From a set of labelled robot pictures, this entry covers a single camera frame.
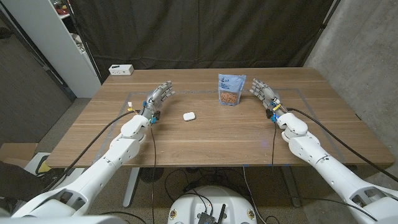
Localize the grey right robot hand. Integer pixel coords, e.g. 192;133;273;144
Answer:
249;78;284;118

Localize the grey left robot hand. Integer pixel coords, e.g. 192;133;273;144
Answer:
140;80;176;118

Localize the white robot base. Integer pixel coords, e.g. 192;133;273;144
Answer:
167;185;258;224

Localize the blue almond food bag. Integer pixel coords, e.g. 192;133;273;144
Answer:
218;73;247;107

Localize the white power strip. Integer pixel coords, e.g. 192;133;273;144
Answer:
108;64;135;76

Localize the black backdrop curtain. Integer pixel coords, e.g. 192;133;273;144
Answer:
68;0;335;83

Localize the black backdrop stand pole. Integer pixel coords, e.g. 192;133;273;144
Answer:
302;0;341;68
65;0;103;83

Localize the round black floor fan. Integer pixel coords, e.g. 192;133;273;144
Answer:
139;167;165;184

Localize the grey table leg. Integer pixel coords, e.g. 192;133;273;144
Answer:
279;166;302;208

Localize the white table leg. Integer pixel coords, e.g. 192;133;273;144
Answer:
123;167;141;208

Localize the white shelf cabinet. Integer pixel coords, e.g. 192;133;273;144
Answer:
0;0;102;99

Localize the black antenna module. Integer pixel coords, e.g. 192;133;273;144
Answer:
197;203;227;224

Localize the brown cardboard box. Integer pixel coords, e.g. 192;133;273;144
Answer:
0;142;39;169

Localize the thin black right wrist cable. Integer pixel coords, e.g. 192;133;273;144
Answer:
271;121;379;222

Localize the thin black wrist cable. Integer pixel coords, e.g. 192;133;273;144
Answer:
150;124;157;224
271;121;379;222

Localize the thin black left wrist cable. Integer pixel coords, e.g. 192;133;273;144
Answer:
150;124;157;224

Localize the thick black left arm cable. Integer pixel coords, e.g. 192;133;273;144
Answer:
42;110;141;192

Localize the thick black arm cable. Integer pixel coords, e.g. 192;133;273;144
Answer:
286;107;398;184
42;110;141;192

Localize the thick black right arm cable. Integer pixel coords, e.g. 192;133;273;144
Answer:
286;107;398;184

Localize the grey floor cable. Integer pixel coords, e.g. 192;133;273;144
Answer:
242;166;267;224

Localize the black floor cable tangle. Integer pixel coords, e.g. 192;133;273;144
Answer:
164;167;246;206

